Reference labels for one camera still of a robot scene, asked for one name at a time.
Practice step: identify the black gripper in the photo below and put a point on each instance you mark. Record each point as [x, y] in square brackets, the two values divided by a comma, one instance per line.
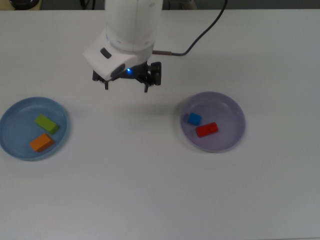
[137, 71]

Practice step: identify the blue block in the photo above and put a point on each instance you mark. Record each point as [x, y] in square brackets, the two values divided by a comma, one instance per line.
[194, 118]

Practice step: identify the green block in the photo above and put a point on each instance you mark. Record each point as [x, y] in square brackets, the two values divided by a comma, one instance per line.
[46, 124]

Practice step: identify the red cylinder block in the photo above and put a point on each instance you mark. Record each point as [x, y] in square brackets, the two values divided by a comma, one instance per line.
[206, 130]

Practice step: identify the orange block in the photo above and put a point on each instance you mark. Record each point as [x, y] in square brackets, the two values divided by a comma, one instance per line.
[41, 143]

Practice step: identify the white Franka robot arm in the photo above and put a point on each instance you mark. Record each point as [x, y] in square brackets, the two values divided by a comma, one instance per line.
[132, 25]

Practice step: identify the purple plate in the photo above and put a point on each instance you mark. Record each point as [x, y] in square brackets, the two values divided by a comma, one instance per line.
[225, 112]

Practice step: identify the blue plate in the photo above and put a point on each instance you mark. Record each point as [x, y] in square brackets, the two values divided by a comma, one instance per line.
[20, 117]

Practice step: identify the black rounded object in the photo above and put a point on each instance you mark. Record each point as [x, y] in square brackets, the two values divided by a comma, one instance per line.
[23, 2]

